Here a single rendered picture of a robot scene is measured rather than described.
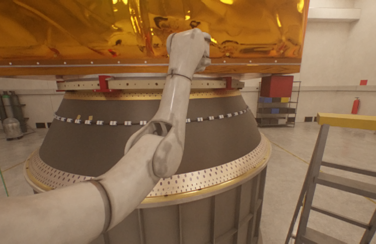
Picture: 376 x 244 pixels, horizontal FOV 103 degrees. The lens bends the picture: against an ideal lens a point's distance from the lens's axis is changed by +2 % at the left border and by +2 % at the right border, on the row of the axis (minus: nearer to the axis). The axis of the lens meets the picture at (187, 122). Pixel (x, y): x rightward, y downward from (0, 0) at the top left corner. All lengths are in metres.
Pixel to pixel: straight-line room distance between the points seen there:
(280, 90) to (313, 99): 7.62
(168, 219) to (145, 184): 0.65
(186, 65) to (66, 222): 0.32
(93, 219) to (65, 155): 0.88
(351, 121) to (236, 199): 0.71
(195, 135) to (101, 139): 0.51
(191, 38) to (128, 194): 0.33
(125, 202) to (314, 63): 8.60
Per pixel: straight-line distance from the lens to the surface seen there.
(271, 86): 1.13
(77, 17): 1.11
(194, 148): 0.85
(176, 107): 0.34
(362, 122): 1.05
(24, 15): 1.26
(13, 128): 7.79
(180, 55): 0.38
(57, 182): 1.08
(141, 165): 0.28
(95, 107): 1.03
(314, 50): 8.68
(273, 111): 7.10
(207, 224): 1.04
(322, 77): 8.93
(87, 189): 0.24
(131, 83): 0.89
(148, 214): 0.90
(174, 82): 0.35
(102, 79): 0.95
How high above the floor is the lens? 1.67
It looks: 13 degrees down
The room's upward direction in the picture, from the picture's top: 1 degrees counter-clockwise
